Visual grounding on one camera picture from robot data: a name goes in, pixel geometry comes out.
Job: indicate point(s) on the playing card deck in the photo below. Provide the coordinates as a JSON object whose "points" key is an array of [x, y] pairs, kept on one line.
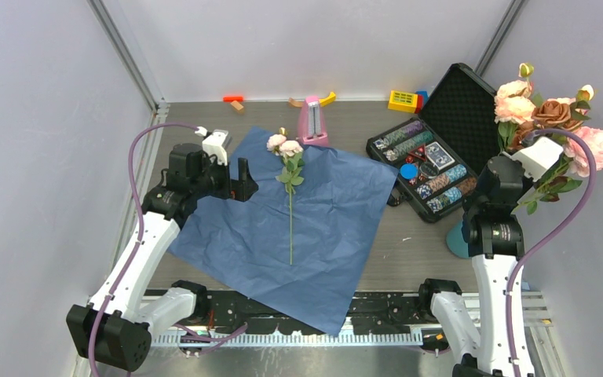
{"points": [[438, 156]]}

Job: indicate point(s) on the blue toy block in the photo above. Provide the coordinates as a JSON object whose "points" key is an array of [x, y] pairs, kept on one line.
{"points": [[423, 95]]}

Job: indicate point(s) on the dark blue wrapping paper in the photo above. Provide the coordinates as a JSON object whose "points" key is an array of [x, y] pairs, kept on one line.
{"points": [[301, 254]]}

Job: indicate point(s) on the blue round chip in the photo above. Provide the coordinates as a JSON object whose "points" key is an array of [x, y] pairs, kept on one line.
{"points": [[409, 171]]}

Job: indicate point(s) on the pale pink double rose stem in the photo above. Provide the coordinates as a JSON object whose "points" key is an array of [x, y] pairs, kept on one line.
{"points": [[291, 154]]}

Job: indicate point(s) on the yellow toy block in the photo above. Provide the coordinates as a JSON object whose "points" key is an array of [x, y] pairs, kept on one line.
{"points": [[401, 101]]}

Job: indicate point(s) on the large pink peony stem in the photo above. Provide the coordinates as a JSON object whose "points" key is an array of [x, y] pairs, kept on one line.
{"points": [[581, 158]]}

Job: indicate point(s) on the pink metronome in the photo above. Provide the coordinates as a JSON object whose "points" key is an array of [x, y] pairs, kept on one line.
{"points": [[311, 124]]}

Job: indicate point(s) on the teal cylindrical vase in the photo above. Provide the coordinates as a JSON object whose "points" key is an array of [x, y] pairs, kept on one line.
{"points": [[455, 242]]}

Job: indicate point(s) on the small wooden block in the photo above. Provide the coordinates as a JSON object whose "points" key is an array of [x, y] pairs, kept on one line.
{"points": [[238, 107]]}

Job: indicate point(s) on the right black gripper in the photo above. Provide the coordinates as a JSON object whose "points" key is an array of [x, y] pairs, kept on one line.
{"points": [[530, 184]]}

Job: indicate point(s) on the yellow curved block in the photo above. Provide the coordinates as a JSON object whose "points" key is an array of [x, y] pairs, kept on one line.
{"points": [[329, 99]]}

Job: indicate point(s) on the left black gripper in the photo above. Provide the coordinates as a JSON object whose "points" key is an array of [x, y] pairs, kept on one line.
{"points": [[239, 189]]}

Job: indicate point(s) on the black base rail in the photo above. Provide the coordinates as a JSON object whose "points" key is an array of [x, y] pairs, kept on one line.
{"points": [[370, 313]]}

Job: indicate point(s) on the brown rose stem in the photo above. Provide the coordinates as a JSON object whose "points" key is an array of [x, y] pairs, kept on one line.
{"points": [[553, 113]]}

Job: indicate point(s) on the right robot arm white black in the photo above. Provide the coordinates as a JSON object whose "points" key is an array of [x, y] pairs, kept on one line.
{"points": [[495, 345]]}

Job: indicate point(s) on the black poker chip case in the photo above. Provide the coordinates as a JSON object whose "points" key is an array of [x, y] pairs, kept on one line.
{"points": [[459, 115]]}

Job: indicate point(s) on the wooden curved block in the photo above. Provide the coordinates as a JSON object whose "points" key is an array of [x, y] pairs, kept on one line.
{"points": [[295, 103]]}

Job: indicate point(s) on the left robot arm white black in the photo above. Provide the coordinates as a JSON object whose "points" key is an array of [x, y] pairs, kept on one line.
{"points": [[114, 328]]}

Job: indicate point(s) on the orange red block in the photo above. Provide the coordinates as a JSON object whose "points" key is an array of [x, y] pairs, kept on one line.
{"points": [[231, 99]]}

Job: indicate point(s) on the pink rose stem with bud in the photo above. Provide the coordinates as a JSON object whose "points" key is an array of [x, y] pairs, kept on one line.
{"points": [[513, 109]]}

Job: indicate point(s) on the peach rose bud stem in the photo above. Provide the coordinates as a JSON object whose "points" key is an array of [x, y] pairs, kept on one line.
{"points": [[580, 103]]}

